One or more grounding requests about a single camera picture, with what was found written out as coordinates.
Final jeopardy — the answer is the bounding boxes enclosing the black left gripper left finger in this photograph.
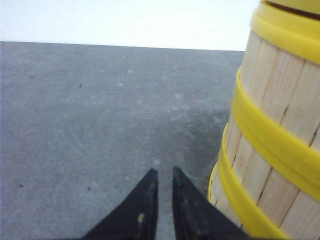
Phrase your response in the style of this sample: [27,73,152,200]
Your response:
[82,168,159,240]

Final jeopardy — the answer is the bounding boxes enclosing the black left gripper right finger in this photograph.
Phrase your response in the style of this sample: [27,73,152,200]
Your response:
[172,166,250,240]

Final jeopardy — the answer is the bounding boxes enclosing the bamboo steamer basket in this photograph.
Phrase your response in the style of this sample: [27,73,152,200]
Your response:
[215,116,320,240]
[207,163,242,229]
[231,0,320,201]

